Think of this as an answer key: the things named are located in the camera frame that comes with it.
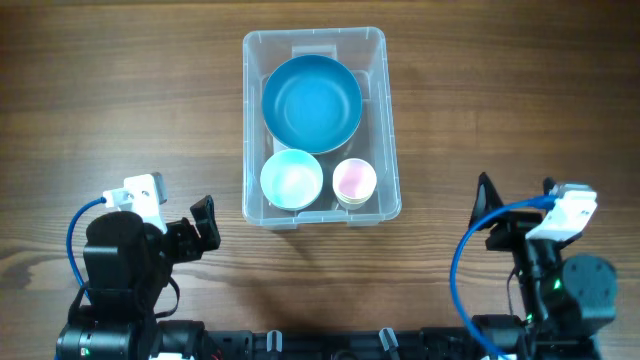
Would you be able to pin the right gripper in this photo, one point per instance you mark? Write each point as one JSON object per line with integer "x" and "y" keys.
{"x": 513, "y": 226}

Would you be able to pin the mint green small bowl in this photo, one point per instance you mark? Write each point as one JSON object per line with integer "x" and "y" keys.
{"x": 291, "y": 179}

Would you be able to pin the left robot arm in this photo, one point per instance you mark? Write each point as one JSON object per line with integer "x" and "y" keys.
{"x": 129, "y": 262}

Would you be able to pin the pink tall cup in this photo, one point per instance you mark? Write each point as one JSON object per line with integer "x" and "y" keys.
{"x": 354, "y": 179}

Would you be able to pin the clear plastic storage container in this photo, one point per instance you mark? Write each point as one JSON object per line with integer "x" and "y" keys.
{"x": 363, "y": 51}

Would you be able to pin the cream tall cup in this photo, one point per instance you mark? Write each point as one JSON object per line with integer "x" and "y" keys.
{"x": 352, "y": 204}

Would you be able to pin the dark blue bowl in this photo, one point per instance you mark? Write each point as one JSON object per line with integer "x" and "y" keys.
{"x": 312, "y": 103}

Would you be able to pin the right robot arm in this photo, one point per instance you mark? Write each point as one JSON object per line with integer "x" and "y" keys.
{"x": 567, "y": 300}

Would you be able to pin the white label in container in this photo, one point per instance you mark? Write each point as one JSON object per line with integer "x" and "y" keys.
{"x": 277, "y": 146}

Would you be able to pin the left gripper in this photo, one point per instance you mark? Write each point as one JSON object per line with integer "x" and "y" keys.
{"x": 185, "y": 235}

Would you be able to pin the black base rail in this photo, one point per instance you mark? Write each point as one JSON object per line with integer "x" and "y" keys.
{"x": 385, "y": 344}

